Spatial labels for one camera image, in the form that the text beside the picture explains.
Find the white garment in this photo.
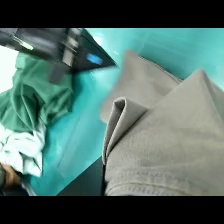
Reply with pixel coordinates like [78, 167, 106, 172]
[0, 120, 48, 178]

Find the green garment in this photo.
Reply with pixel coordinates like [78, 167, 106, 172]
[0, 52, 75, 134]

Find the grey shirt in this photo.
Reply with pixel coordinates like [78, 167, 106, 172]
[99, 49, 224, 196]

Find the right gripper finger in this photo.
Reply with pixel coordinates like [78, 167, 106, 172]
[57, 156, 106, 196]

